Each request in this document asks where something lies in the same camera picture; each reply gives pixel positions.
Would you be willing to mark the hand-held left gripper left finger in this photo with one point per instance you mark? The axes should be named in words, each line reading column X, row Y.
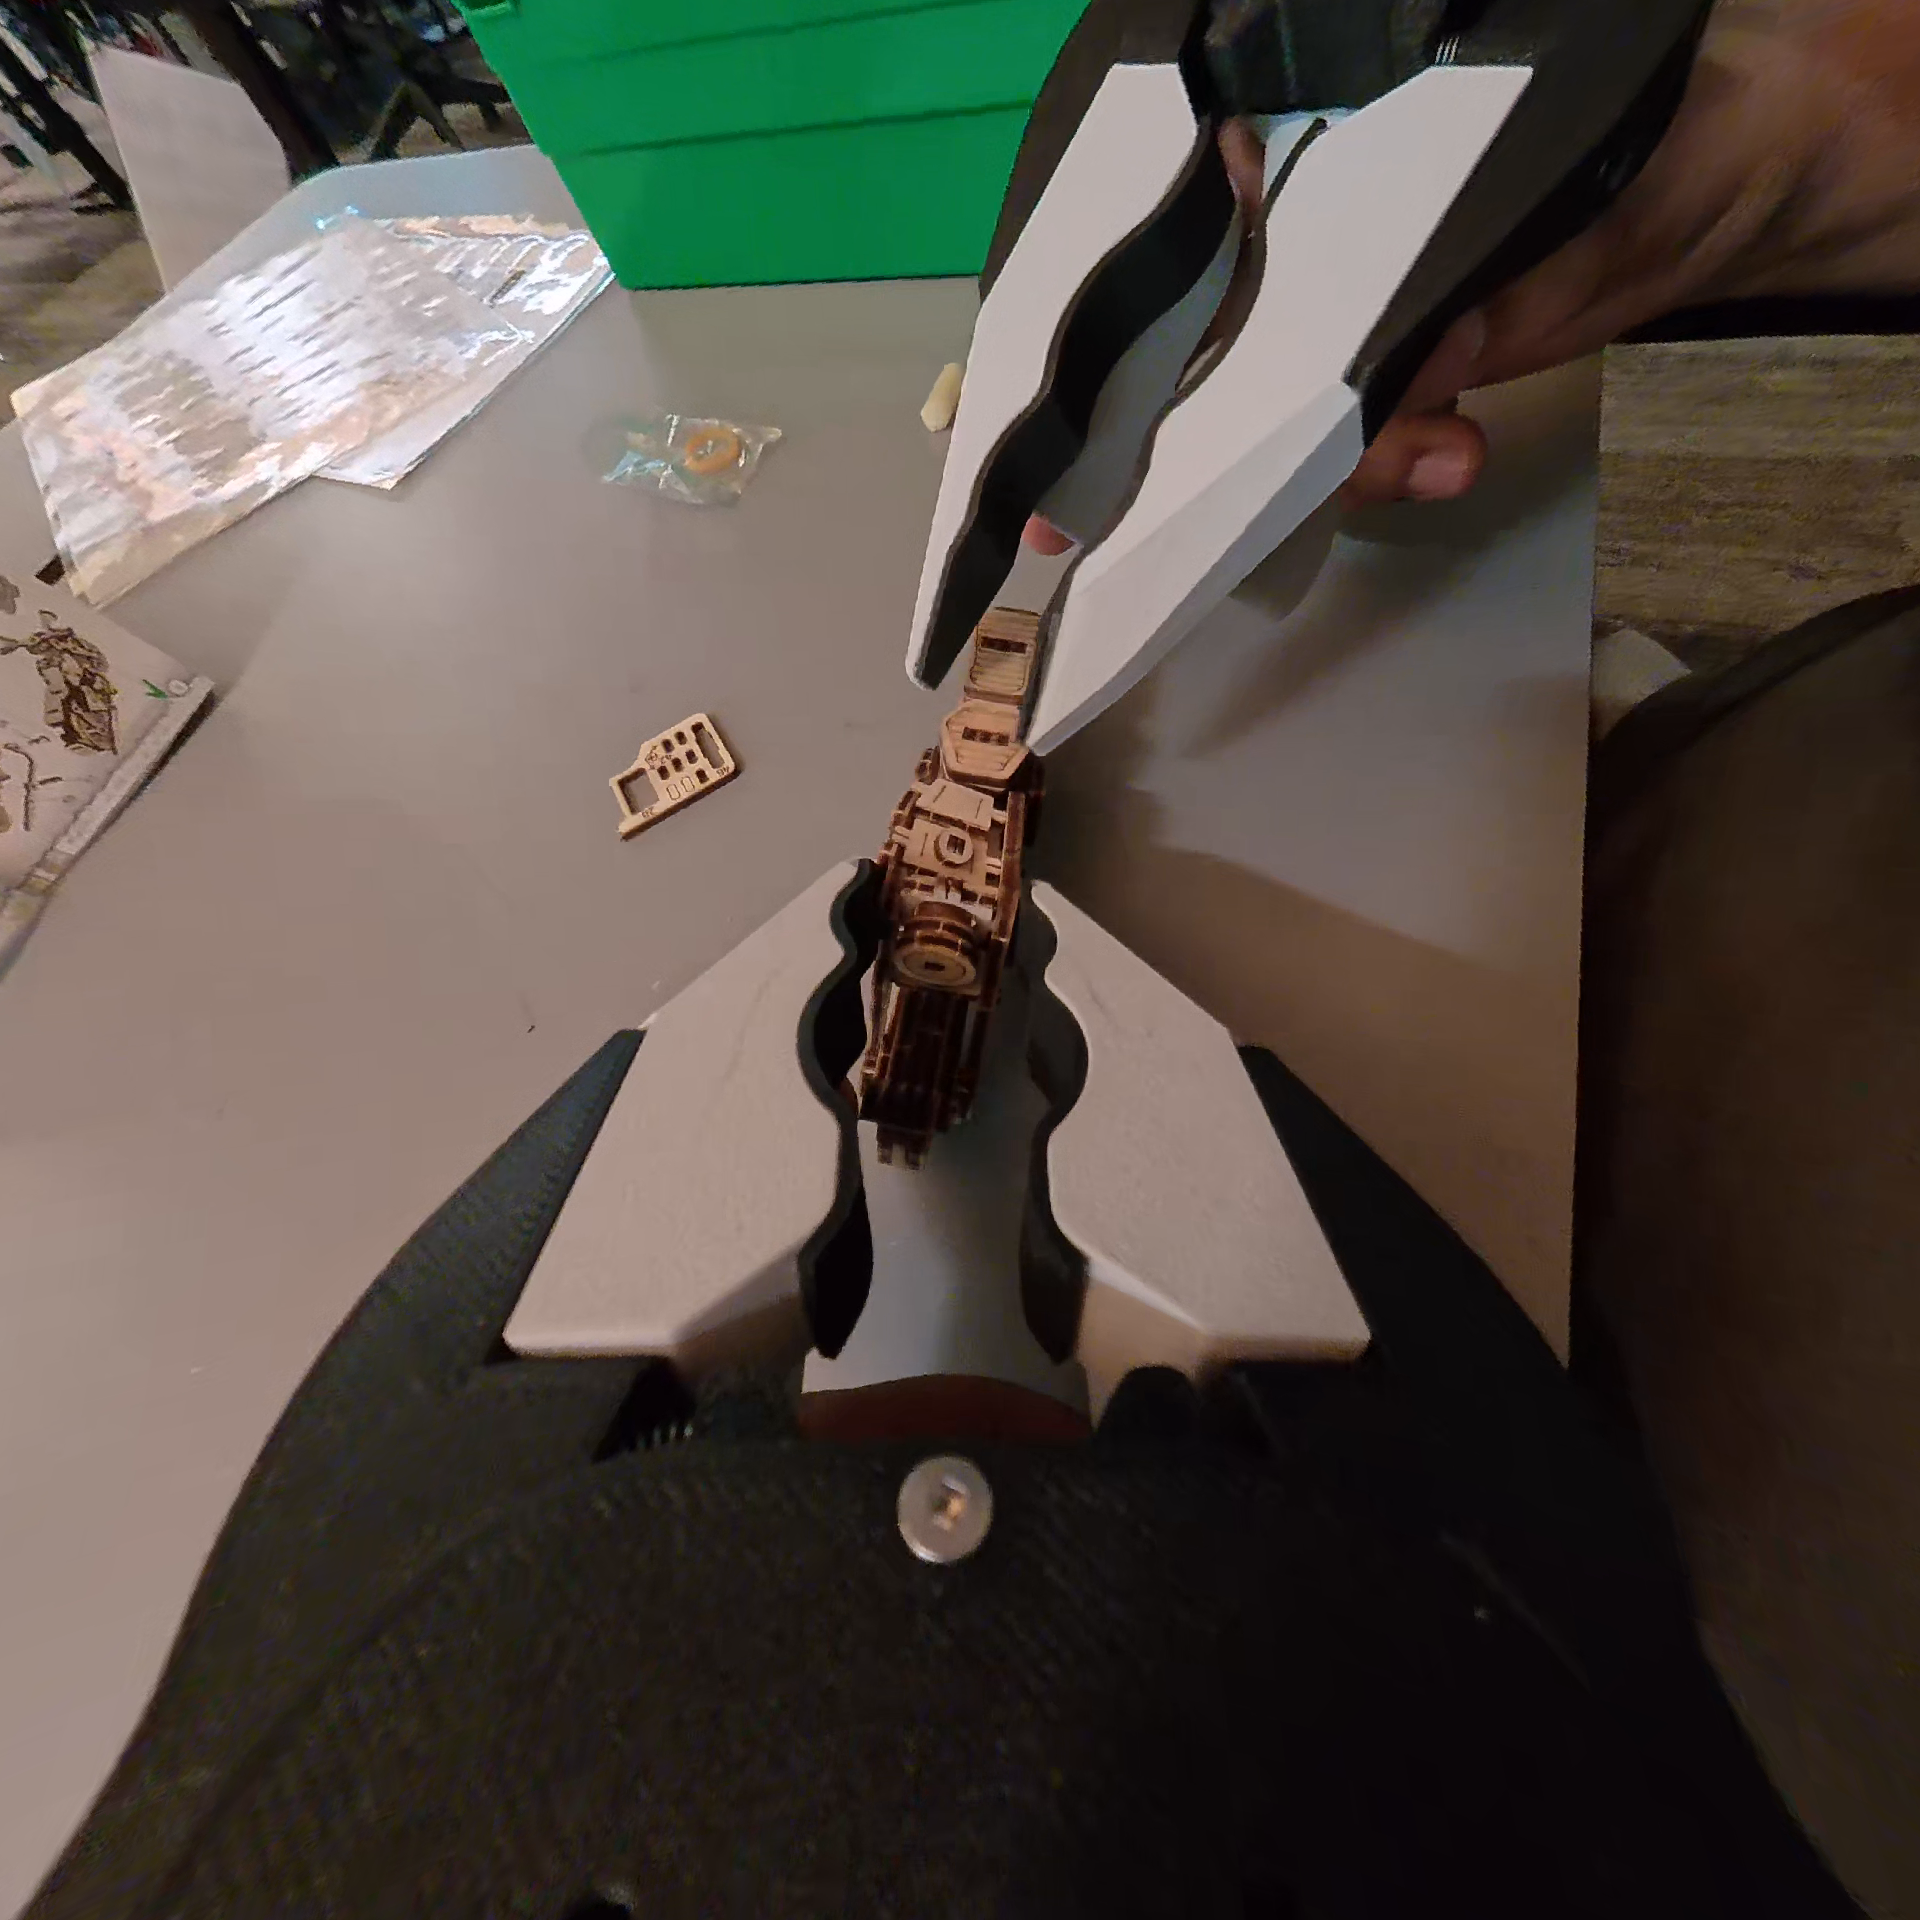
column 672, row 1187

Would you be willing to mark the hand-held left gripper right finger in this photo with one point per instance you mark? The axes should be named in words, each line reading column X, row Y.
column 1198, row 1187

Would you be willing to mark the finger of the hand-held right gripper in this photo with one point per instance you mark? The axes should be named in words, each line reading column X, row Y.
column 1291, row 388
column 1050, row 255

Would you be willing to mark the wooden motorcycle model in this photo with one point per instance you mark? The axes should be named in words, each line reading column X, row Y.
column 946, row 962

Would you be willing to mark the grey desk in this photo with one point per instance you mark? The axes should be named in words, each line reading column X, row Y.
column 375, row 1050

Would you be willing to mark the person's left hand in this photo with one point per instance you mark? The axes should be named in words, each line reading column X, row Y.
column 946, row 1411

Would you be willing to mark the person's right hand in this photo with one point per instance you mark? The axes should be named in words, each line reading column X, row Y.
column 1724, row 179

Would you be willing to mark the white wax stick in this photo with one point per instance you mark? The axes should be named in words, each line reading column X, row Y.
column 940, row 396

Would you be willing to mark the green plastic bin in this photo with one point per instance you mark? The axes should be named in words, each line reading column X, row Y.
column 750, row 150

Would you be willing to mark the clear bag of rubber bands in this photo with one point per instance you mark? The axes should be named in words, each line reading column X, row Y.
column 690, row 453

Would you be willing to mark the person's brown trousers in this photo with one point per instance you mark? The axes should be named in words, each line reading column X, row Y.
column 1772, row 1198

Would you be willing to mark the instruction booklet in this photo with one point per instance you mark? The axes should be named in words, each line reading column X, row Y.
column 76, row 705

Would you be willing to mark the white panel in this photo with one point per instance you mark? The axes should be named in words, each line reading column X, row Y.
column 194, row 165

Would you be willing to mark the large clear plastic bag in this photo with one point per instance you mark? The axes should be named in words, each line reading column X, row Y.
column 194, row 406

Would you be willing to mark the small slotted wooden part frame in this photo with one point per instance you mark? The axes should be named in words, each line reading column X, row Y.
column 672, row 804

